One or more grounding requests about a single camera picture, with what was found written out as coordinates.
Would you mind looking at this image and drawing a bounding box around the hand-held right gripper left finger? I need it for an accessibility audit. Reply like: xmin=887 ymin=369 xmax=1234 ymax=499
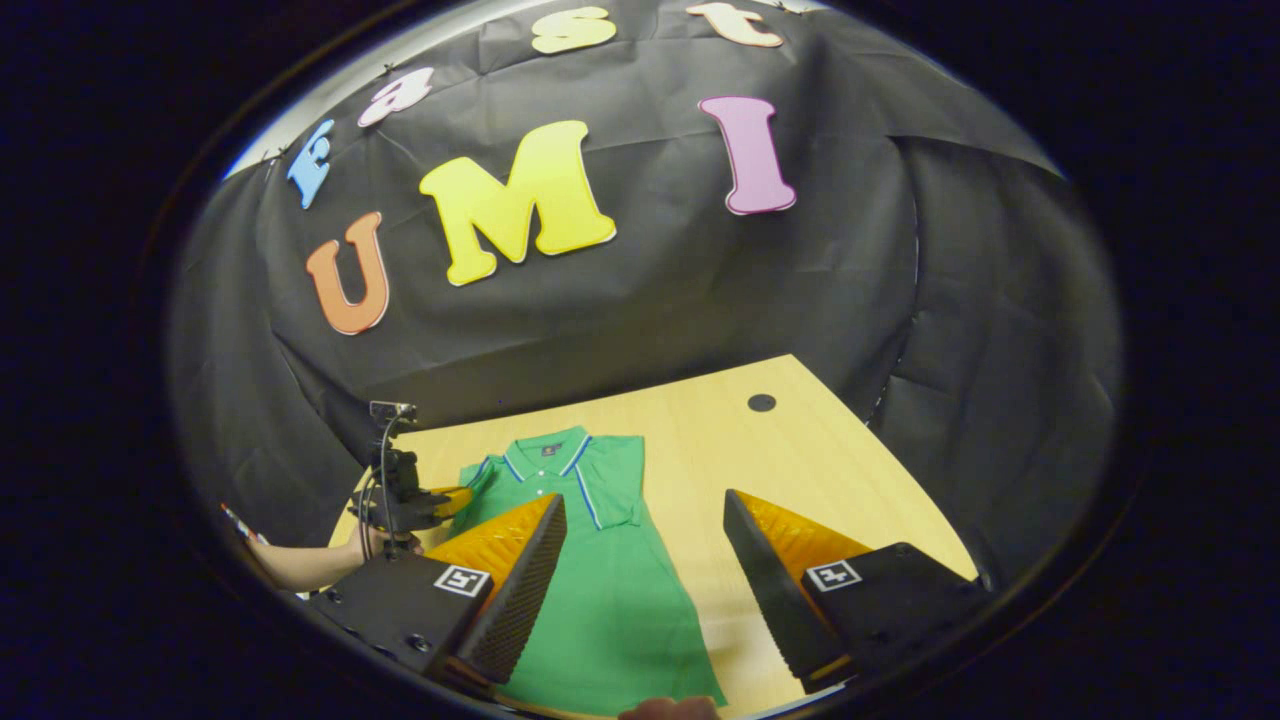
xmin=305 ymin=492 xmax=568 ymax=691

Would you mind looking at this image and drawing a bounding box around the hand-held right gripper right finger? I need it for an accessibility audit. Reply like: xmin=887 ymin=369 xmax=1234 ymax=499
xmin=723 ymin=488 xmax=996 ymax=696

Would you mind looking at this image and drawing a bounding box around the green T-shirt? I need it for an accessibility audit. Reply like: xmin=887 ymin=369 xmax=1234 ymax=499
xmin=455 ymin=426 xmax=728 ymax=717

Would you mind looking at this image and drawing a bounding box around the black backdrop cloth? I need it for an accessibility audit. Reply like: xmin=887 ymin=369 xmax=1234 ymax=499
xmin=165 ymin=0 xmax=1126 ymax=591

